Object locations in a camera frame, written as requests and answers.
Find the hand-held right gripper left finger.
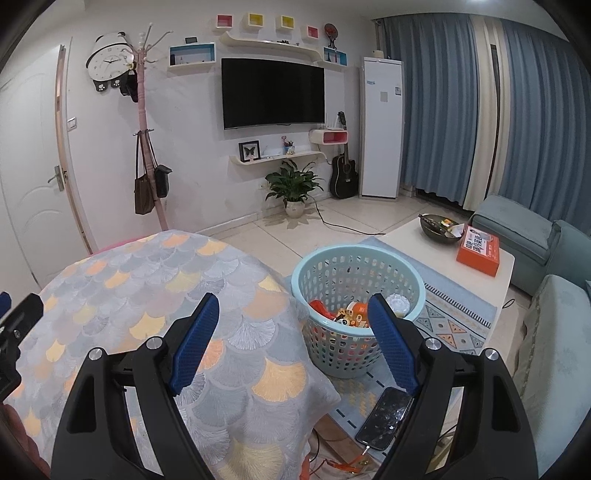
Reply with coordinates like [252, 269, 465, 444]
[51, 292, 220, 480]

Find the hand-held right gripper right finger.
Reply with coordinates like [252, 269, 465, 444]
[367, 293, 541, 480]

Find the orange paper cup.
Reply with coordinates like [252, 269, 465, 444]
[348, 294, 411, 328]

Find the orange plastic bag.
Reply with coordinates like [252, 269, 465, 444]
[308, 299, 339, 322]

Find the light blue plastic basket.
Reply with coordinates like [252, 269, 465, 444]
[291, 244, 426, 380]

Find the person's left forearm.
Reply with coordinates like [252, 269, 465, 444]
[0, 401, 52, 480]

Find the brown shoulder bag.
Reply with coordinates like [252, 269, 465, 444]
[133, 131, 158, 216]

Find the blue patterned rug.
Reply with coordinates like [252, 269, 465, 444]
[281, 237, 498, 455]

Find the black smartphone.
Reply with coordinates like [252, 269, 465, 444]
[355, 387, 415, 451]

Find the fan-pattern blanket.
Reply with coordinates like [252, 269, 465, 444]
[0, 229, 342, 480]

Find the white door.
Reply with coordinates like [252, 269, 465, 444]
[0, 43, 94, 296]

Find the white coffee table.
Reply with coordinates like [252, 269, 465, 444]
[382, 216, 516, 360]

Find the dark bowl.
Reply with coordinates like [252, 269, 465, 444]
[418, 213, 467, 245]

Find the orange cardboard box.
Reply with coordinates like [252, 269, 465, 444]
[456, 226, 502, 278]

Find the teal sofa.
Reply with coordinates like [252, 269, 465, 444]
[471, 194, 591, 479]

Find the small black bag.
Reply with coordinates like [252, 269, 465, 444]
[153, 163, 173, 199]

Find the black acoustic guitar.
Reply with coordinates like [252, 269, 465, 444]
[329, 111, 360, 200]

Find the green potted plant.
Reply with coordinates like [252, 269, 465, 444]
[264, 160, 324, 219]

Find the pink coat rack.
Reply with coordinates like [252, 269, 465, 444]
[117, 25, 174, 232]

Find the white refrigerator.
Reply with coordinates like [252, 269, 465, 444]
[359, 56, 404, 200]

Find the blue curtain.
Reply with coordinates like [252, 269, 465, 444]
[375, 15, 485, 205]
[498, 17, 591, 289]

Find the beige curtain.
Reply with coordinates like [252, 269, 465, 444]
[461, 17, 509, 214]

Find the black hanging hat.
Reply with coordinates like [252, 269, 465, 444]
[119, 69, 140, 103]

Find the blue-edged box shelf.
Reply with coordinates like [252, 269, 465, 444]
[168, 42, 218, 66]

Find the black floor cable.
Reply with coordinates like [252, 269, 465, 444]
[304, 193, 387, 236]

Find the phone charging cable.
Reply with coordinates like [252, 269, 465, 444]
[307, 429, 371, 480]

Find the low white wall shelf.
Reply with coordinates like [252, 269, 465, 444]
[229, 150, 324, 166]

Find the white pink wall box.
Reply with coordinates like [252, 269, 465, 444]
[308, 128, 348, 145]

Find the black wall television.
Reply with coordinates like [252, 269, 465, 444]
[220, 57, 327, 131]

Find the panda wall clock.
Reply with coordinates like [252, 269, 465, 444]
[86, 31, 135, 93]

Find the curved white wall shelf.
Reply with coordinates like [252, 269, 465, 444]
[219, 30, 325, 64]

